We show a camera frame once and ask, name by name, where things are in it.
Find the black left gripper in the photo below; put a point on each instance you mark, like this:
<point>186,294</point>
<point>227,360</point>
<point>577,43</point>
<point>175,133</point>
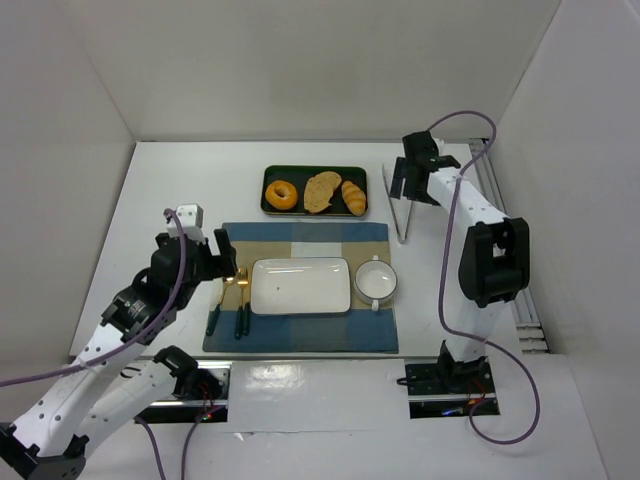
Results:
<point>212,261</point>

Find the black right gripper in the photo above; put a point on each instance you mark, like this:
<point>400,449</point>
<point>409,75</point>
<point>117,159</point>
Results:
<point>409,176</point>

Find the stainless steel tongs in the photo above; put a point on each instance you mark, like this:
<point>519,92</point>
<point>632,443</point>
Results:
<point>400,209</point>

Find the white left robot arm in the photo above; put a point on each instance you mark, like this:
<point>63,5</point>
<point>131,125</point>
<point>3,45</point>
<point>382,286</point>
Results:
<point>57,435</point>

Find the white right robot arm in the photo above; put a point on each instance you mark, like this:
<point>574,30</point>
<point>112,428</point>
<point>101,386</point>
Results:
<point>492,250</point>

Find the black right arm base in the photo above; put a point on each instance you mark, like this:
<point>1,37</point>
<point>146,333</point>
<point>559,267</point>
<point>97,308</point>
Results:
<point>449,389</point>

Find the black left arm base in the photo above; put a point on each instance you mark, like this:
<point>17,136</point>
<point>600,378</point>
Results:
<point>207,398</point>

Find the speckled bread slice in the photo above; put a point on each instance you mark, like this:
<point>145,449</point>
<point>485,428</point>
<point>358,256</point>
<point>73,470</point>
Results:
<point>319,190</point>

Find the striped croissant roll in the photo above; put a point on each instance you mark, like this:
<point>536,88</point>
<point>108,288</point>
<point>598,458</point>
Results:
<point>354,198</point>

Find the white rectangular plate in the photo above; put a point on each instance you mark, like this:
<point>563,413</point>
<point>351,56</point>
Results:
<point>300,286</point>

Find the orange bagel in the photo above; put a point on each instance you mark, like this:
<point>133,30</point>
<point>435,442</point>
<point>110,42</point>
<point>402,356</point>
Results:
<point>281,195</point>

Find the dark green serving tray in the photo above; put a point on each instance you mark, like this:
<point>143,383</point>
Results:
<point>299,175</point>

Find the white cup with dark rim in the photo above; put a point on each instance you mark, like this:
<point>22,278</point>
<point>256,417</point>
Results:
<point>375,283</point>

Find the blue beige checked placemat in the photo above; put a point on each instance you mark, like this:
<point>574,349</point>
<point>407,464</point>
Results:
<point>358,330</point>

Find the gold fork green handle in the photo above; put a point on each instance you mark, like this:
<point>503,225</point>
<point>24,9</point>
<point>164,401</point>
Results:
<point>242,282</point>

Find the gold spoon green handle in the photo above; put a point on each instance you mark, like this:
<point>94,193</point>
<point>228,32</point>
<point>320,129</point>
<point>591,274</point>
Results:
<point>215,313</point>

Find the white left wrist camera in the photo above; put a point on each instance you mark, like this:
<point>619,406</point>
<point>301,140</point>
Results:
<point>191,218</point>

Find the gold knife green handle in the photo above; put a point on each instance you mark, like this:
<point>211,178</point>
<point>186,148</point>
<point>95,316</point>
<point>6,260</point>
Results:
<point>247,307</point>

